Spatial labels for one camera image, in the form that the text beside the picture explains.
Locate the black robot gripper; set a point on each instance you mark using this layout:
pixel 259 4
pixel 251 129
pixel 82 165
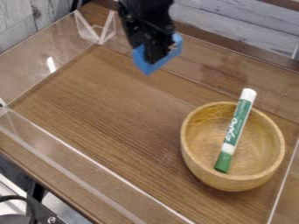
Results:
pixel 148 16

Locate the blue foam block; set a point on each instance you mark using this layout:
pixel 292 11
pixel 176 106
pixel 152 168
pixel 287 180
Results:
pixel 148 68

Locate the brown wooden bowl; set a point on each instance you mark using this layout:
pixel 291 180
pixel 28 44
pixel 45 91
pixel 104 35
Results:
pixel 259 153

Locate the green dry erase marker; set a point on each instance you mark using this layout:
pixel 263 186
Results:
pixel 235 129

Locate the clear acrylic corner bracket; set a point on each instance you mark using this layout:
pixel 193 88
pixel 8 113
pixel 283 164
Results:
pixel 92 32

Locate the black metal table bracket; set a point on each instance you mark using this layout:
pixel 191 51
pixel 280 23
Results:
pixel 41 214

